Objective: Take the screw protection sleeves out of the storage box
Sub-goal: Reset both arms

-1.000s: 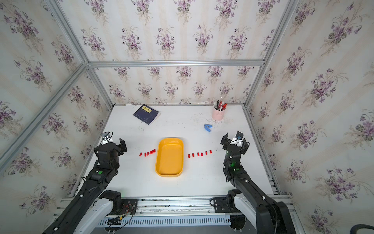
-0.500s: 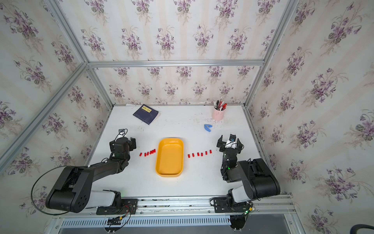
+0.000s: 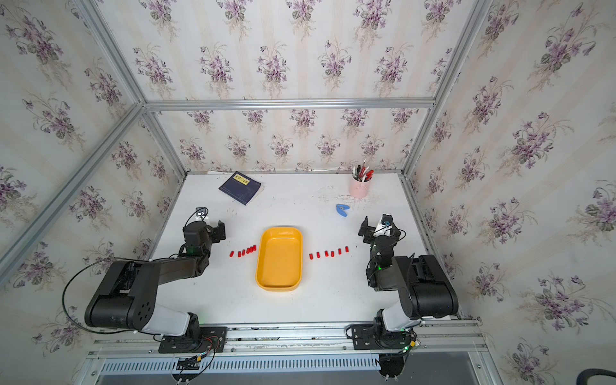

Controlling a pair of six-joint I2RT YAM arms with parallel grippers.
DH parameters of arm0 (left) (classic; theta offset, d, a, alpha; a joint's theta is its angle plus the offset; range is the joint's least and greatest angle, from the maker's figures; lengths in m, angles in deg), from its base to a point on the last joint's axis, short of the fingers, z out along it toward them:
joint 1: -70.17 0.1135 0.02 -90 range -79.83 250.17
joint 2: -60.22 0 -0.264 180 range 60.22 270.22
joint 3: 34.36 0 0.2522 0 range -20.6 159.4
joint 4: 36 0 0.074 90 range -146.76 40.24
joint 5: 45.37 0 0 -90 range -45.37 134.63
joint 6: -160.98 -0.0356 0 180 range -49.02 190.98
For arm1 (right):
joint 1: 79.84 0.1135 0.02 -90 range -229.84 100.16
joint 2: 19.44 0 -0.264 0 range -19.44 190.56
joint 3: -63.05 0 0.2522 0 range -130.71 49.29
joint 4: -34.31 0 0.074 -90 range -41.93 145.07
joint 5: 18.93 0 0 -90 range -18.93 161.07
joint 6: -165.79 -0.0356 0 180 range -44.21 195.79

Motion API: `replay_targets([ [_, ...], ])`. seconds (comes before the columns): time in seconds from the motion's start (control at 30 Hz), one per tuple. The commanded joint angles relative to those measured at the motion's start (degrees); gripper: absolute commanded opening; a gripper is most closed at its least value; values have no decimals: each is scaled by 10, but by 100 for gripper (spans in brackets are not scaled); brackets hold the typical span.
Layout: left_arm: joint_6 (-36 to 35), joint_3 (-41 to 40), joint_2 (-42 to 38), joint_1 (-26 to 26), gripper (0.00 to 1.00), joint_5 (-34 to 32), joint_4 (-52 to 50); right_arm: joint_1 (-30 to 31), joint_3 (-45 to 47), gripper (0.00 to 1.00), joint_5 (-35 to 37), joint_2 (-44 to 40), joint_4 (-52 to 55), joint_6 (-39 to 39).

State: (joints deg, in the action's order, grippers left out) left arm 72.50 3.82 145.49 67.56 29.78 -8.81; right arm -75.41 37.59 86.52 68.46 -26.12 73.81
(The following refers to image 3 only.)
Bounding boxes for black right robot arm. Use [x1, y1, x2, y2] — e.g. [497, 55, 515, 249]
[358, 213, 459, 335]

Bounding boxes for yellow plastic storage tray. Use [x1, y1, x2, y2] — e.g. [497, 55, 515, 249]
[255, 227, 303, 292]

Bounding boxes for red pens in cup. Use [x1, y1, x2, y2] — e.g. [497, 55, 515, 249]
[351, 160, 374, 183]

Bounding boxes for pink pen cup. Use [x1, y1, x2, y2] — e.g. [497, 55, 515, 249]
[349, 177, 372, 199]

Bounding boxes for blue plastic clip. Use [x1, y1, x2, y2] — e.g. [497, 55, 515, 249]
[336, 204, 350, 218]

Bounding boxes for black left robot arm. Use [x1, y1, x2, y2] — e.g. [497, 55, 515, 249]
[61, 207, 226, 341]

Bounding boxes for aluminium front rail frame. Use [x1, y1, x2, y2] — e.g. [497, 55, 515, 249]
[73, 320, 503, 384]

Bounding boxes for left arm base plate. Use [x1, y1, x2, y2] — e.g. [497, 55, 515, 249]
[157, 327, 228, 354]

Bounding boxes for dark blue notebook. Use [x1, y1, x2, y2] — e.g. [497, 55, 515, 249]
[219, 171, 261, 205]

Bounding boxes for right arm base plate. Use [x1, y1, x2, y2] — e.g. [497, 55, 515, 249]
[344, 323, 417, 352]

